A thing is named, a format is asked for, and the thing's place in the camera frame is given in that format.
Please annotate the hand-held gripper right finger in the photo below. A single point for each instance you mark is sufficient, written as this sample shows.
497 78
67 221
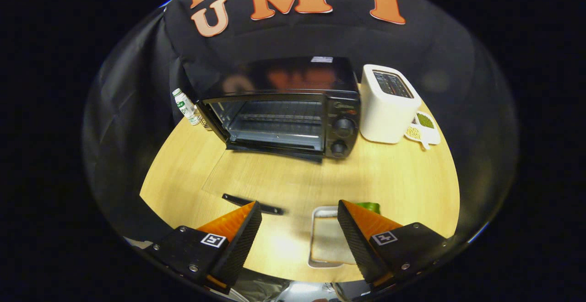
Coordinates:
357 242

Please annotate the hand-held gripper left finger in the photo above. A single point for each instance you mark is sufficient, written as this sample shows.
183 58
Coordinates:
242 242

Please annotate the lettuce sandwich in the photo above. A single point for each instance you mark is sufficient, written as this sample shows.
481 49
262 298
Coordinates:
327 242

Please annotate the black toaster oven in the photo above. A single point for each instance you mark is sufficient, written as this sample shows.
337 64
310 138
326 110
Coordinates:
341 110

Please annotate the white pop-up toaster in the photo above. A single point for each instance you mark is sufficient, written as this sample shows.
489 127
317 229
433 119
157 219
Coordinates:
384 114

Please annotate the white rectangular tray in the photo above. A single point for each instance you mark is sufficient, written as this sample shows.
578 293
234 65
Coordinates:
313 219

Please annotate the white divided dish with beans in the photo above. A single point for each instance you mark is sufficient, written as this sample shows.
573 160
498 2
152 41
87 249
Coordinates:
423 128

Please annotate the small white bottle green label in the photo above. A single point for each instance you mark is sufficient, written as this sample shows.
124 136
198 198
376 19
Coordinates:
185 107

